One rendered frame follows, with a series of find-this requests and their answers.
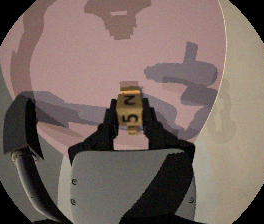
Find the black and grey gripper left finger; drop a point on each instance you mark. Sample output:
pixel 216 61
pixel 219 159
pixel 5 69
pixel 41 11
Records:
pixel 103 138

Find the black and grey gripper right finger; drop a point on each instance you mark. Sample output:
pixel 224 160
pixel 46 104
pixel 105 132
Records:
pixel 160 137

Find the yellow cube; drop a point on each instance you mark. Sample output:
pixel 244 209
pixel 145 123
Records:
pixel 129 109
pixel 132 130

